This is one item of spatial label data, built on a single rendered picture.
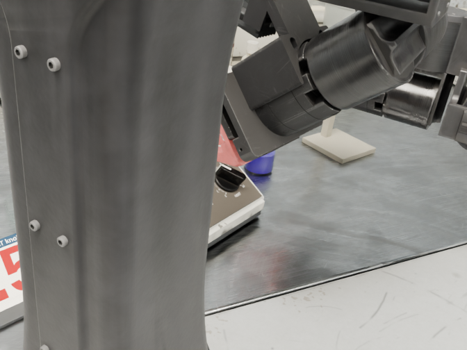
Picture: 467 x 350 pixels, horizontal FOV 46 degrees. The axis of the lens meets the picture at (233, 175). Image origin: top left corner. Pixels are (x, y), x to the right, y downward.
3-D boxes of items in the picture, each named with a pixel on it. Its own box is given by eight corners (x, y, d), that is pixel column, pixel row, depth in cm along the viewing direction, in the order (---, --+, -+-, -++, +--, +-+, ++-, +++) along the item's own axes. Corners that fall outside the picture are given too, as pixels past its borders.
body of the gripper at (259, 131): (200, 86, 40) (272, 41, 35) (277, 62, 48) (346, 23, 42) (238, 166, 40) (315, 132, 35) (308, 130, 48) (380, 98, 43)
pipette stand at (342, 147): (374, 152, 83) (397, 71, 77) (341, 164, 78) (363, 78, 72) (335, 132, 88) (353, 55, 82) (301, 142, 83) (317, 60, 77)
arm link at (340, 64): (324, 28, 42) (403, -19, 37) (359, 92, 43) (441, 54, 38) (282, 56, 37) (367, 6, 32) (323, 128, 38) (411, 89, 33)
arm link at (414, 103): (385, 60, 57) (452, 77, 55) (398, 50, 62) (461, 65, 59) (370, 121, 61) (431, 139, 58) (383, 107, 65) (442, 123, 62)
